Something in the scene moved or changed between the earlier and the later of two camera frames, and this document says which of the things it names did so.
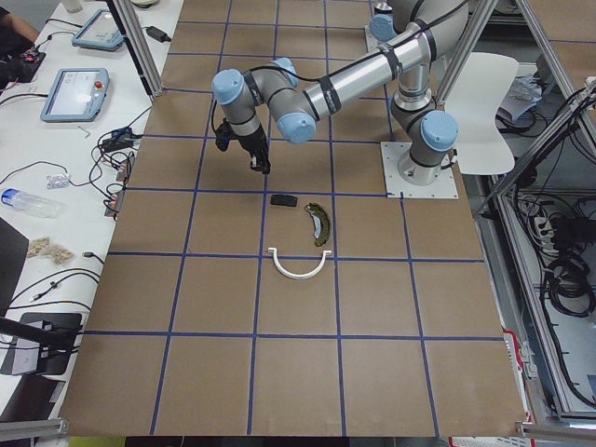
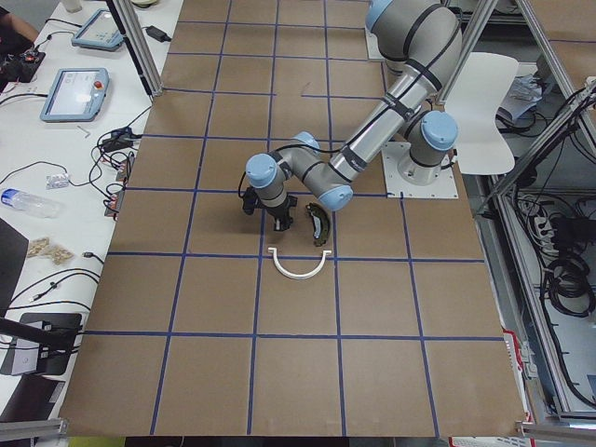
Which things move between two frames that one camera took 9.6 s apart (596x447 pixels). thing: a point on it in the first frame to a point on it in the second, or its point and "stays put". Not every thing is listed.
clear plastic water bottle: x=35 y=205 stays put
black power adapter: x=156 y=33 stays put
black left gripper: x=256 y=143 to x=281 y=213
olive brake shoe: x=321 y=223 stays put
